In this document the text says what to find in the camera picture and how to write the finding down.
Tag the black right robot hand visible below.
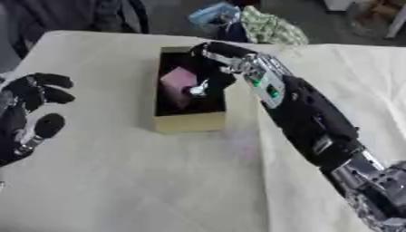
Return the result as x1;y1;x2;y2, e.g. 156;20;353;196
180;41;259;103

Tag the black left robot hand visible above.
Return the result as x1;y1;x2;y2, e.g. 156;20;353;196
0;72;76;168

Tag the tan cardboard box black inside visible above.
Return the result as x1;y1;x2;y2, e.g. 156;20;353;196
152;45;228;134

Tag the dark bag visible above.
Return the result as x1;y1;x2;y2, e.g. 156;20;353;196
214;21;251;44

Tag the blue plastic bag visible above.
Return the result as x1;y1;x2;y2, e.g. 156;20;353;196
187;2;243;31

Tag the green and white patterned cloth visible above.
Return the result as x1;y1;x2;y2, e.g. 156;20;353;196
239;5;311;46

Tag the black chair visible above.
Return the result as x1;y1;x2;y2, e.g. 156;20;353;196
0;0;151;60

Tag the clear plastic container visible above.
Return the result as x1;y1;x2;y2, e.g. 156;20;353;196
345;0;406;39

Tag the white post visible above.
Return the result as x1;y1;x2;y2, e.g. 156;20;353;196
383;12;406;40

